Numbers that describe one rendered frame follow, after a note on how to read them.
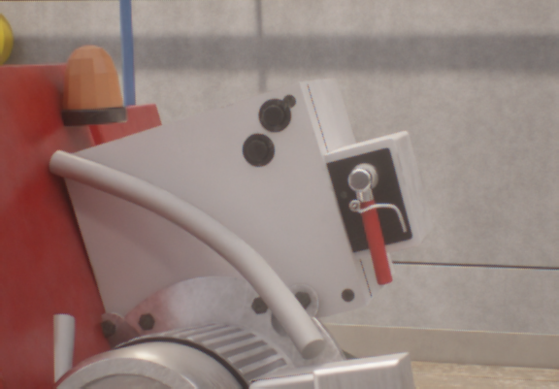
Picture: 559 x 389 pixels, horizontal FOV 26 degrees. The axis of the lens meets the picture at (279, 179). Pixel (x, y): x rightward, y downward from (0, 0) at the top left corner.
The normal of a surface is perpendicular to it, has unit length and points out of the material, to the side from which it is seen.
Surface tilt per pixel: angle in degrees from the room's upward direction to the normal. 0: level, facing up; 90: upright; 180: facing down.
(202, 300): 81
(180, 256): 90
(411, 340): 90
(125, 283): 90
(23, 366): 70
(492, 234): 90
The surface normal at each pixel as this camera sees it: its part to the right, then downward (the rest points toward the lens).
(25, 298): 0.91, -0.31
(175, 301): -0.22, -0.05
